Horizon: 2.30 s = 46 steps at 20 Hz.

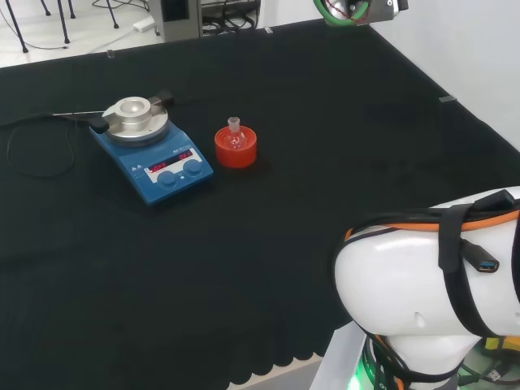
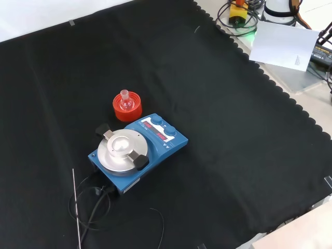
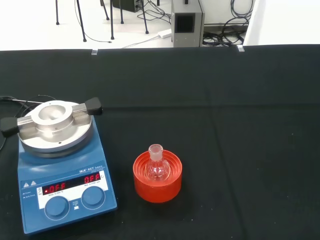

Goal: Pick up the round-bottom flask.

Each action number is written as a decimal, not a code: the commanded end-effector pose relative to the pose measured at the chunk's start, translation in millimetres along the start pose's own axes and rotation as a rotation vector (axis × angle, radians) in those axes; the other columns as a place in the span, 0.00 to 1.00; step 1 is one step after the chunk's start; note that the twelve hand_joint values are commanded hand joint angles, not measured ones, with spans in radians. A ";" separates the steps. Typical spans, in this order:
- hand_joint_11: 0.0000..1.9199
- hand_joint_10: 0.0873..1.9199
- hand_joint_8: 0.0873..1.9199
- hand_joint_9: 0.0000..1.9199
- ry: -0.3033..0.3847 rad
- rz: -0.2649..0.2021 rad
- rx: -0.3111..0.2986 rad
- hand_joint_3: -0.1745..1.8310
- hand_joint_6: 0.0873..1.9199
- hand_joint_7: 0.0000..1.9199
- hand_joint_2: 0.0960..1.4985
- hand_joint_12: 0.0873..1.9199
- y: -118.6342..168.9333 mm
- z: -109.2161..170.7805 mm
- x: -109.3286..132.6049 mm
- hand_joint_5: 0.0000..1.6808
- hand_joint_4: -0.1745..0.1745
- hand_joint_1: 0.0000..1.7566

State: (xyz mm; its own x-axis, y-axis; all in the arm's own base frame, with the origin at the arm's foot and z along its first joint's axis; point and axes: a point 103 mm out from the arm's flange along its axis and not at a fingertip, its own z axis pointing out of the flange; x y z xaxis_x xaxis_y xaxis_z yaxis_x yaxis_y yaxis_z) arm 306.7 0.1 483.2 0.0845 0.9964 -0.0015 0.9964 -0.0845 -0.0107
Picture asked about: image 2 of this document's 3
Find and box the clear round-bottom flask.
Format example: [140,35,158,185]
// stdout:
[119,89,134,112]

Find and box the blue base heater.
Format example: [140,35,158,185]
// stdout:
[88,113,189,197]

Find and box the black bench cloth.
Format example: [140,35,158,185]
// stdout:
[0,0,332,249]

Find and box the thin metal probe rod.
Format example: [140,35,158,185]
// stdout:
[72,168,82,248]

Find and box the yellow stop button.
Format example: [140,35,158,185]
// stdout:
[229,0,248,25]

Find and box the pale paper board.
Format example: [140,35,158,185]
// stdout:
[248,20,321,72]

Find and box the black power adapter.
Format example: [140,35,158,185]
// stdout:
[309,43,332,69]

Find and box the black tripod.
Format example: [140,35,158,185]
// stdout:
[316,22,332,48]

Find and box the orange-red flask ring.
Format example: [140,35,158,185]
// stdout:
[112,90,143,123]

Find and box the thin black wire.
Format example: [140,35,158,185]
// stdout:
[150,207,165,249]

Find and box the black heater cable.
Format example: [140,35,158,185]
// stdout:
[67,171,117,245]

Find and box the black coiled cable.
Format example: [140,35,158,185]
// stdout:
[216,0,260,30]

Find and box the grey metal base plate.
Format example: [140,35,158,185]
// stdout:
[216,15,332,97]

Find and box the orange cable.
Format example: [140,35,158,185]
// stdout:
[288,0,312,30]

